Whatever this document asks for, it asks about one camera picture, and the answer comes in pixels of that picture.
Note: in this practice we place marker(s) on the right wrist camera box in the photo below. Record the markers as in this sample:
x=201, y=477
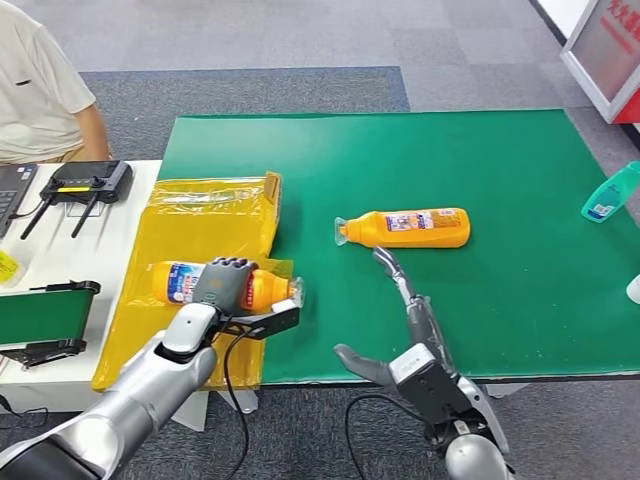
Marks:
x=430, y=391

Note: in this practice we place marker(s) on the white object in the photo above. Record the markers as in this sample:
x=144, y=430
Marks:
x=635, y=290

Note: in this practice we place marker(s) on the white red sign stand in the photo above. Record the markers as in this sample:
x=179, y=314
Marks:
x=605, y=53

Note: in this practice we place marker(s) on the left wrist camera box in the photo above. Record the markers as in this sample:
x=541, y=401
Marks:
x=275, y=321

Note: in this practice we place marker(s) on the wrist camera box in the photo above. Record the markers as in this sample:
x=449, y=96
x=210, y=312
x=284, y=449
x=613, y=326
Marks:
x=430, y=391
x=275, y=321

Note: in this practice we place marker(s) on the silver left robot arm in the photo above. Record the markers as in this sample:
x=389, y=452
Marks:
x=125, y=411

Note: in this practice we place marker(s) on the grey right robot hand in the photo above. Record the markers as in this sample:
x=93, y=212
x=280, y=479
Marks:
x=425, y=324

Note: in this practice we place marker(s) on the green table mat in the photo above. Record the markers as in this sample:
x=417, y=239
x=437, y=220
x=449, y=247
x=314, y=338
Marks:
x=400, y=166

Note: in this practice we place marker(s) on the orange bottle with clear cap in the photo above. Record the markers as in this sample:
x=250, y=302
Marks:
x=175, y=281
x=410, y=232

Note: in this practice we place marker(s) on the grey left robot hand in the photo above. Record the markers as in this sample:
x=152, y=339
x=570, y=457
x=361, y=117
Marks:
x=223, y=285

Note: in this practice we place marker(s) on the black controller with antennas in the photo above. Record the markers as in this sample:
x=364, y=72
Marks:
x=87, y=179

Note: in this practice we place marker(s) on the teal plastic bottle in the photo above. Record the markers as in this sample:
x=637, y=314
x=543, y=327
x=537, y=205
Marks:
x=610, y=197

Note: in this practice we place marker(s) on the green belt conveyor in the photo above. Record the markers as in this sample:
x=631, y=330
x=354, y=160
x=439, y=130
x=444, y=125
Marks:
x=40, y=318

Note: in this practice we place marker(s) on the grey laptop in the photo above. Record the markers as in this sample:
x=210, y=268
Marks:
x=12, y=189

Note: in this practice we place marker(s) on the yellow plastic wrapped box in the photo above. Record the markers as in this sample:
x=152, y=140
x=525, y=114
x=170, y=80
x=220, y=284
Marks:
x=200, y=218

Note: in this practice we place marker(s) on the yellow label card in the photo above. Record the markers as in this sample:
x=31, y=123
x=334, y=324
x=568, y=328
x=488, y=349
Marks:
x=7, y=268

